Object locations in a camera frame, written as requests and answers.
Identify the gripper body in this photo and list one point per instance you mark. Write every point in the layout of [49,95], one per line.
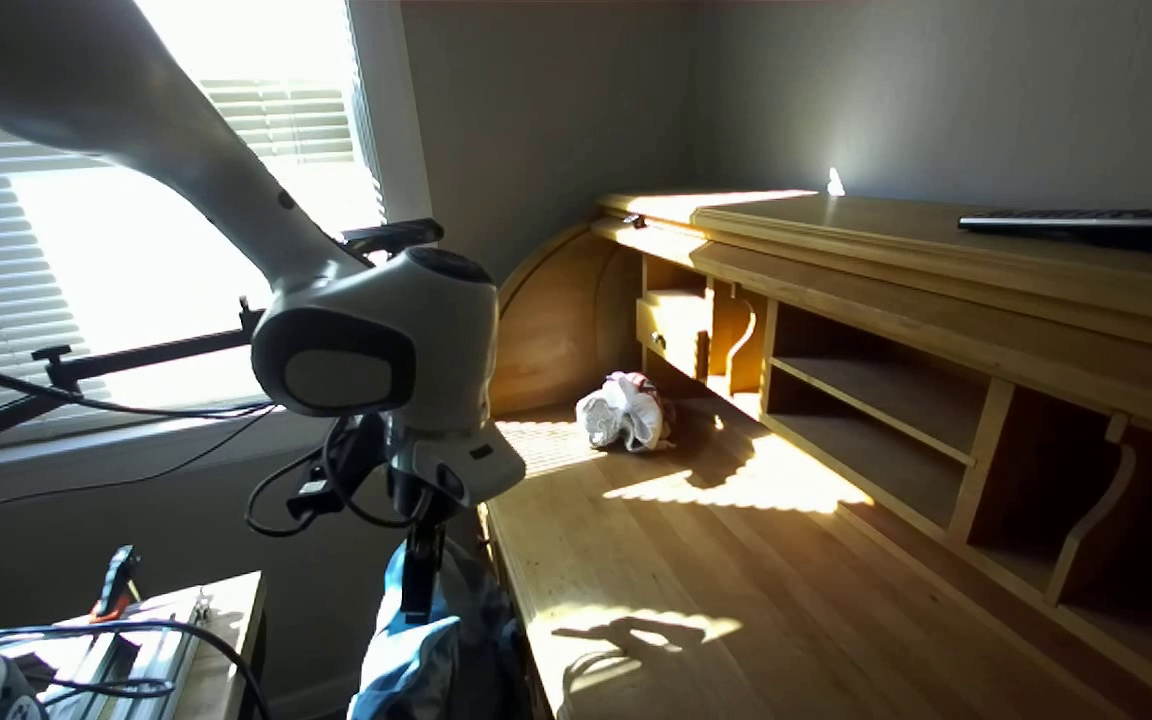
[423,535]

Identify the blue cloth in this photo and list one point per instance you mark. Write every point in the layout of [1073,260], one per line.
[406,660]

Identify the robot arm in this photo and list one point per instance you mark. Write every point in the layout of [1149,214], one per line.
[176,150]

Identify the white and red cloth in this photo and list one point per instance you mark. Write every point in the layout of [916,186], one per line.
[624,412]

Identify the wooden desk hutch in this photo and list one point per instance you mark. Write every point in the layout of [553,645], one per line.
[936,300]

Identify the red and black clamp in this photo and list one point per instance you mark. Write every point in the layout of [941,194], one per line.
[116,580]

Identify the small wooden drawer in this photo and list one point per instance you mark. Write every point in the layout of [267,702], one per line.
[674,325]

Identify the small dark latch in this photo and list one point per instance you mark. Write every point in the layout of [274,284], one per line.
[634,220]

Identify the window with blinds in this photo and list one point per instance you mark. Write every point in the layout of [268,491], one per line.
[116,250]

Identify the small white object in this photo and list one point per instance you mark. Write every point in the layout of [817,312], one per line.
[835,184]

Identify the black keyboard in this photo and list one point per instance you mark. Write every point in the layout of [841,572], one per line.
[1096,224]

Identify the metal rail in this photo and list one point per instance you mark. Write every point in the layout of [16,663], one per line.
[136,655]

